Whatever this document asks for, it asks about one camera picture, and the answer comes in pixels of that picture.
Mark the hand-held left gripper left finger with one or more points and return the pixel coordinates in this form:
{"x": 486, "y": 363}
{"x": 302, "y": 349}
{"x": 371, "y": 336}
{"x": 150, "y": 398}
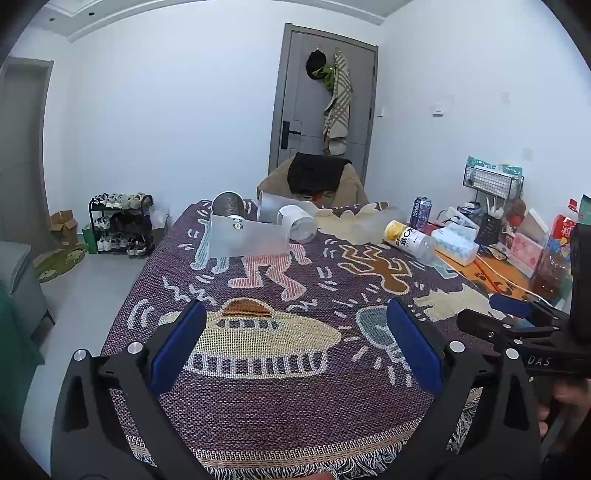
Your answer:
{"x": 178, "y": 344}

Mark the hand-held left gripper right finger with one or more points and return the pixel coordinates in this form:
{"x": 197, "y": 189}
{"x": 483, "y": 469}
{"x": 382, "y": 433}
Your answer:
{"x": 413, "y": 344}

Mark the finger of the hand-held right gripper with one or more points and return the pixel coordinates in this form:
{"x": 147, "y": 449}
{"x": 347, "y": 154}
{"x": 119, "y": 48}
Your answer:
{"x": 485, "y": 325}
{"x": 510, "y": 305}

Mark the white cup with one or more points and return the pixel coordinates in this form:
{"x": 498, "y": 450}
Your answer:
{"x": 298, "y": 222}

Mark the metal cup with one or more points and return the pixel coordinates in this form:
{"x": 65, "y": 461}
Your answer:
{"x": 228, "y": 204}

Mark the grey translucent cup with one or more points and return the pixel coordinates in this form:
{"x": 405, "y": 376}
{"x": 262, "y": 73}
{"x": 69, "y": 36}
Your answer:
{"x": 277, "y": 206}

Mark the person's right hand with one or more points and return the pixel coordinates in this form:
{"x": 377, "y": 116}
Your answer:
{"x": 572, "y": 401}

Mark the orange paw print mat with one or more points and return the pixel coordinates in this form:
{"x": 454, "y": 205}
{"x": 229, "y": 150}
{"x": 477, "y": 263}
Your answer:
{"x": 501, "y": 272}

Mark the brown drink bottle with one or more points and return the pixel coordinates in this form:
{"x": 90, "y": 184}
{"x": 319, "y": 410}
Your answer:
{"x": 551, "y": 270}

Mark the pink box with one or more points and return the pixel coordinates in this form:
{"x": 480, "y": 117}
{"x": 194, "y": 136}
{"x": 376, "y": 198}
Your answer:
{"x": 528, "y": 251}

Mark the black pen holder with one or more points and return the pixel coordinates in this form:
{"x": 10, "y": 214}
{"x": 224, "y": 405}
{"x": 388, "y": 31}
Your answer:
{"x": 489, "y": 228}

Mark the white tissue pack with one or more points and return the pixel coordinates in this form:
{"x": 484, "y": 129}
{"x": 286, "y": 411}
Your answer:
{"x": 457, "y": 244}

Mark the red packet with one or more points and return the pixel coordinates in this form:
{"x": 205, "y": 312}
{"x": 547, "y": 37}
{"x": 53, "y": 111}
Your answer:
{"x": 563, "y": 230}

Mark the yellow label plastic bottle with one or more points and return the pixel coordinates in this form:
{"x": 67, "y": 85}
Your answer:
{"x": 408, "y": 237}

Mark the printed woven blanket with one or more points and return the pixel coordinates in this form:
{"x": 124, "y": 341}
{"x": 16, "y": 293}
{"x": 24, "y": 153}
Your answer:
{"x": 295, "y": 332}

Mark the clear plastic sheet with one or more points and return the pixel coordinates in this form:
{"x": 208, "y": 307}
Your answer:
{"x": 244, "y": 237}

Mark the blue drink can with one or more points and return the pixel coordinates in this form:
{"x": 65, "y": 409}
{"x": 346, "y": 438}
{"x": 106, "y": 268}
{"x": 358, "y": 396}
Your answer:
{"x": 421, "y": 213}

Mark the black shoe rack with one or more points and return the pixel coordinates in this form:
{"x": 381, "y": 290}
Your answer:
{"x": 121, "y": 224}

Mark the green bag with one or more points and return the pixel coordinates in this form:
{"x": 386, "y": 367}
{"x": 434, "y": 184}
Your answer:
{"x": 90, "y": 237}

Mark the green floor rug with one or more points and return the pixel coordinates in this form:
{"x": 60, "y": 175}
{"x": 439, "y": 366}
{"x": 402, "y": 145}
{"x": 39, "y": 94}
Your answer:
{"x": 57, "y": 263}

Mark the cardboard box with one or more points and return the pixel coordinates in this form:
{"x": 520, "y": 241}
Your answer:
{"x": 64, "y": 226}

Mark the grey sofa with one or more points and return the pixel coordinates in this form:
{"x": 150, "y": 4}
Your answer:
{"x": 21, "y": 286}

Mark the tan chair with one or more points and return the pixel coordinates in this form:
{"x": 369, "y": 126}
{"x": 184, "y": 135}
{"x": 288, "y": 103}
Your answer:
{"x": 353, "y": 187}

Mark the black garment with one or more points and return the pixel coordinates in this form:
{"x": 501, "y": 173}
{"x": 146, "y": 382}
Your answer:
{"x": 316, "y": 173}

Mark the black door lock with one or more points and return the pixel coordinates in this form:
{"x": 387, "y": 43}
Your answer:
{"x": 286, "y": 134}

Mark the plaid scarf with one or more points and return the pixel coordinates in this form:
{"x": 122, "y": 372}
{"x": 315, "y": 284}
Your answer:
{"x": 337, "y": 101}

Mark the grey door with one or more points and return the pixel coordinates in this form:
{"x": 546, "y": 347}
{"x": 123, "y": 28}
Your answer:
{"x": 300, "y": 92}

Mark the green cloth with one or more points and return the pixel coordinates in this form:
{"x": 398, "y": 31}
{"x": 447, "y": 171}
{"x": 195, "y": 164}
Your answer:
{"x": 327, "y": 76}

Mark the black hat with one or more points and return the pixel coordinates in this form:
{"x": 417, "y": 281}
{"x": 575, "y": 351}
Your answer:
{"x": 316, "y": 62}

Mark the white wall switch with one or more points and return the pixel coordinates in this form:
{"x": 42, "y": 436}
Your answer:
{"x": 437, "y": 110}

